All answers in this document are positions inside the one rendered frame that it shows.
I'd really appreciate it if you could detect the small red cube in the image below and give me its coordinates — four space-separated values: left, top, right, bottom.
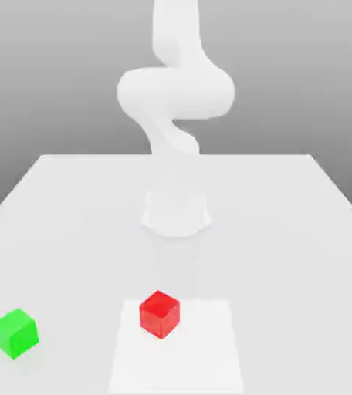
138 289 181 341

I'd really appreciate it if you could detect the small green cube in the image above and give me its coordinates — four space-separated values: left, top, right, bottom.
0 307 40 361

